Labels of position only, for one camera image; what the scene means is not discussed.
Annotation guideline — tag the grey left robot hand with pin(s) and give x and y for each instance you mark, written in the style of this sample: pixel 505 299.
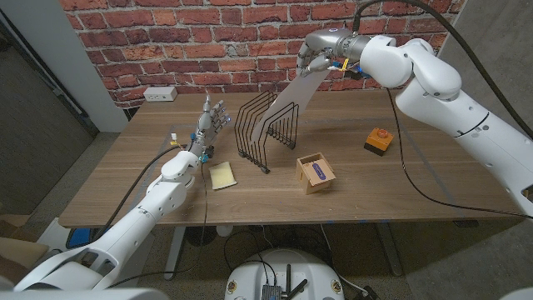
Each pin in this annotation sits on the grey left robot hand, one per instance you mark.
pixel 206 129

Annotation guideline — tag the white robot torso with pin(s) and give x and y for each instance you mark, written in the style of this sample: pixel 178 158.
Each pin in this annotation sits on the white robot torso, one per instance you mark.
pixel 283 266

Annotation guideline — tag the white paper file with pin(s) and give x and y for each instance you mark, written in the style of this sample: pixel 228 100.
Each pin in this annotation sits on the white paper file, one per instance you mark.
pixel 300 91

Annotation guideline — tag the yellow sticky note pad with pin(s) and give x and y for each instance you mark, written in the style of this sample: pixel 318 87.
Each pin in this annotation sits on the yellow sticky note pad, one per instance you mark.
pixel 222 175

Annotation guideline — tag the white table leg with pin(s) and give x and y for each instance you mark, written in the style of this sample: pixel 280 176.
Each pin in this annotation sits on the white table leg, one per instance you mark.
pixel 175 250

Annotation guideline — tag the small wooden box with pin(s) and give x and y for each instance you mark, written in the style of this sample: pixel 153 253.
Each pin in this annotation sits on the small wooden box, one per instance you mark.
pixel 315 175

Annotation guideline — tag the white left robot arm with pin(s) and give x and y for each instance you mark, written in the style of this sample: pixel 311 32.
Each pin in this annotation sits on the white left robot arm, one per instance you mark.
pixel 137 221

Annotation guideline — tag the grey table leg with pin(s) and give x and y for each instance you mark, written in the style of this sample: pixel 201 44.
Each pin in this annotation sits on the grey table leg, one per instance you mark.
pixel 389 250

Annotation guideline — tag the orange block with red button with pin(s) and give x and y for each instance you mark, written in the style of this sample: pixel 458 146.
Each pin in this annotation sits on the orange block with red button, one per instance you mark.
pixel 379 141

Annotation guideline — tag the white power outlet strip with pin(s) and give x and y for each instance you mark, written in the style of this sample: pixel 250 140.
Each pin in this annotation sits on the white power outlet strip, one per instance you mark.
pixel 160 94

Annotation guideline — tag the black antenna module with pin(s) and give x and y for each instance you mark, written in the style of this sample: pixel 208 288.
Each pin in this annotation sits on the black antenna module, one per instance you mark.
pixel 272 291

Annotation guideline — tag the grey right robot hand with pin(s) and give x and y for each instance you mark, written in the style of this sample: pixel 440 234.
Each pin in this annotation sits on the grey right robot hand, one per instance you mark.
pixel 329 41

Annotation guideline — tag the blue object under table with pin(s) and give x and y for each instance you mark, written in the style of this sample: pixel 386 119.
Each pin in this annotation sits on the blue object under table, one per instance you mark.
pixel 79 237

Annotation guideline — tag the brown cardboard box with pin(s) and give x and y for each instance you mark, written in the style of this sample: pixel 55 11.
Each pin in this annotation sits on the brown cardboard box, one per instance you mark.
pixel 21 250

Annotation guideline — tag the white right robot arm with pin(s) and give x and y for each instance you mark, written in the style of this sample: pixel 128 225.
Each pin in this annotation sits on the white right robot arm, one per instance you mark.
pixel 458 112

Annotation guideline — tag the red brick printed backdrop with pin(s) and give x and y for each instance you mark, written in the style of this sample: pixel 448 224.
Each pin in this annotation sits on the red brick printed backdrop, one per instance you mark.
pixel 187 41

